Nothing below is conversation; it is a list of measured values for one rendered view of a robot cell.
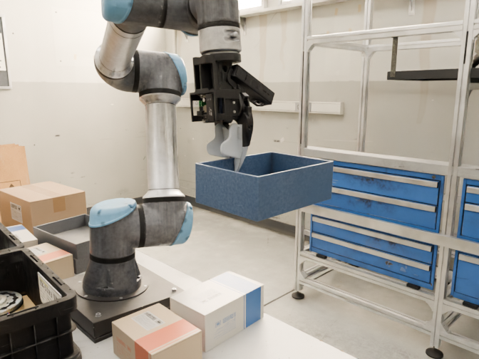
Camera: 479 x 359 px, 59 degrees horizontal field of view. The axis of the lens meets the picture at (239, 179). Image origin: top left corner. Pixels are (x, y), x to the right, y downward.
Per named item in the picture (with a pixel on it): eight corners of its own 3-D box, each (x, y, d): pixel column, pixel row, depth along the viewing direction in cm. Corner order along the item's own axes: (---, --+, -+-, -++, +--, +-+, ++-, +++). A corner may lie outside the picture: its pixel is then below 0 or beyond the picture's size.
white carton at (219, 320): (229, 301, 115) (229, 270, 113) (263, 317, 107) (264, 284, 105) (170, 332, 101) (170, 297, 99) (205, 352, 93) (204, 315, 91)
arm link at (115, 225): (87, 244, 115) (86, 196, 113) (137, 241, 120) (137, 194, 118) (90, 261, 104) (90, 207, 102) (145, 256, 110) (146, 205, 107)
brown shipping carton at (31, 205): (1, 226, 177) (-3, 189, 174) (53, 215, 194) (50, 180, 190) (34, 243, 158) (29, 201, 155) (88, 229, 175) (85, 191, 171)
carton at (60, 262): (11, 276, 131) (8, 253, 129) (48, 263, 140) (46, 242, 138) (35, 291, 121) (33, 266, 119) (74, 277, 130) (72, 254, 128)
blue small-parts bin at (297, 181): (270, 184, 88) (271, 151, 87) (331, 199, 78) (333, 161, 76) (194, 201, 75) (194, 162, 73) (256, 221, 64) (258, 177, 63)
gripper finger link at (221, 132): (203, 174, 79) (200, 125, 78) (227, 170, 83) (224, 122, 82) (214, 176, 77) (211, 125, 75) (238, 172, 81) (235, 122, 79)
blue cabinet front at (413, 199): (310, 250, 254) (313, 157, 242) (433, 289, 204) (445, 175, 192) (307, 251, 252) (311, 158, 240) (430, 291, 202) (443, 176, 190)
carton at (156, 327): (113, 352, 93) (111, 321, 91) (160, 331, 101) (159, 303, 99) (153, 389, 81) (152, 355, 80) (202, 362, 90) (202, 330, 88)
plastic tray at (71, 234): (33, 240, 147) (32, 226, 146) (85, 226, 162) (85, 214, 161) (77, 259, 131) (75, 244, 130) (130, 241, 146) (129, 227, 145)
